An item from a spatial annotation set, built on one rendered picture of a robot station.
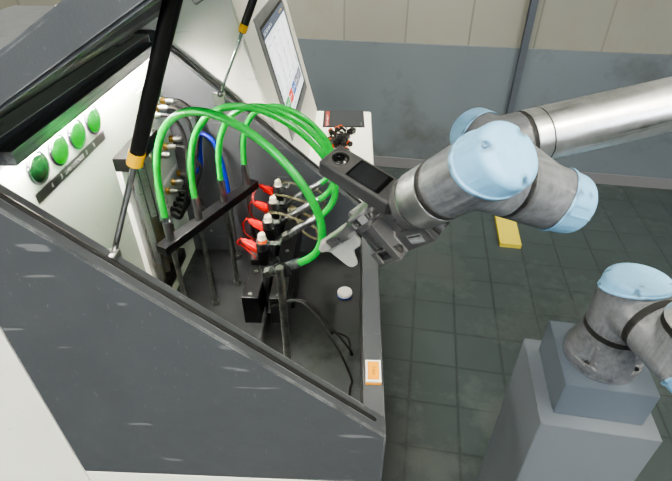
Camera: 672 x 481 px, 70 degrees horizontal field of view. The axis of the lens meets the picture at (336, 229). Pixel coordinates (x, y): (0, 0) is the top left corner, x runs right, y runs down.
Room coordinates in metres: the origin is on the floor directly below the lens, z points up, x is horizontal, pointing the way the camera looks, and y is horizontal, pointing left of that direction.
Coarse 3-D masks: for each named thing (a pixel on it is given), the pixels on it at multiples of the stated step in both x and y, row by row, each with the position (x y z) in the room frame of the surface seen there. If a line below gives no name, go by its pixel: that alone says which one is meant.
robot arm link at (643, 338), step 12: (660, 312) 0.59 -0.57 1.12; (636, 324) 0.59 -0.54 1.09; (648, 324) 0.58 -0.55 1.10; (660, 324) 0.56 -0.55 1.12; (636, 336) 0.58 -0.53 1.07; (648, 336) 0.56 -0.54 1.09; (660, 336) 0.55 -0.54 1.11; (636, 348) 0.57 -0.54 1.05; (648, 348) 0.55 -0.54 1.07; (660, 348) 0.53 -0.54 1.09; (648, 360) 0.54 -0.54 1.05; (660, 360) 0.52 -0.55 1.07; (660, 372) 0.51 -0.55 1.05
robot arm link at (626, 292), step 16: (608, 272) 0.69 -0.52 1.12; (624, 272) 0.69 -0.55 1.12; (640, 272) 0.69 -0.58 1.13; (656, 272) 0.69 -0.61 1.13; (608, 288) 0.67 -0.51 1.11; (624, 288) 0.64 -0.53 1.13; (640, 288) 0.64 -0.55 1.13; (656, 288) 0.64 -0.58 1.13; (592, 304) 0.69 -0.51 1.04; (608, 304) 0.65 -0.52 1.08; (624, 304) 0.63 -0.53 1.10; (640, 304) 0.62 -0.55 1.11; (656, 304) 0.61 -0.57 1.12; (592, 320) 0.67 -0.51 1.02; (608, 320) 0.64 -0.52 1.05; (624, 320) 0.61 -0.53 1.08; (608, 336) 0.63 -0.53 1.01; (624, 336) 0.60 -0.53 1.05
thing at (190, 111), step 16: (176, 112) 0.78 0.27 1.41; (192, 112) 0.76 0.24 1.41; (208, 112) 0.75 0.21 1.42; (160, 128) 0.80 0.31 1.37; (240, 128) 0.72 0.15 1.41; (160, 144) 0.81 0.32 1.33; (160, 160) 0.82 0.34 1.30; (160, 176) 0.82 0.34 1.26; (160, 192) 0.82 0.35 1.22; (304, 192) 0.67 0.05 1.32; (160, 208) 0.82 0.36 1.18; (320, 208) 0.66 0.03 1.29; (320, 224) 0.65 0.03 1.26; (320, 240) 0.65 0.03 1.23
